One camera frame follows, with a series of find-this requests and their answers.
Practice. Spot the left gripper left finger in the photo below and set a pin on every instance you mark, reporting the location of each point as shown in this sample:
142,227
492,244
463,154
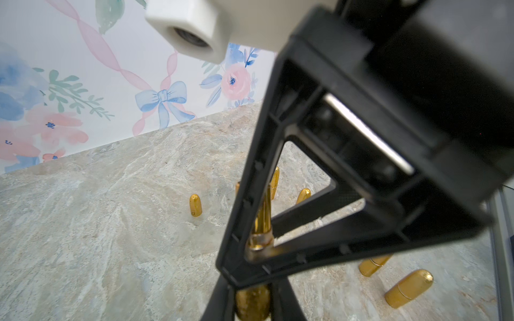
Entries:
221,306

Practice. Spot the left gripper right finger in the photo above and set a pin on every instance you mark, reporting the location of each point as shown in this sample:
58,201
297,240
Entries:
284,303

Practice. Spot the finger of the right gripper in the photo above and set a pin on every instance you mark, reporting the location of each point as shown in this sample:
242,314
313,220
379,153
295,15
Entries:
361,240
249,192

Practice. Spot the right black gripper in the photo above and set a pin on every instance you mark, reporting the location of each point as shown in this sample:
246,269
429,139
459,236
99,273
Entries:
409,107

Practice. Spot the aluminium front rail frame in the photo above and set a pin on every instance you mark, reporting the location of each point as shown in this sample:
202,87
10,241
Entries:
501,207

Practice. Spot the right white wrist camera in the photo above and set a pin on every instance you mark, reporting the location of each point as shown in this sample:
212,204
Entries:
204,29

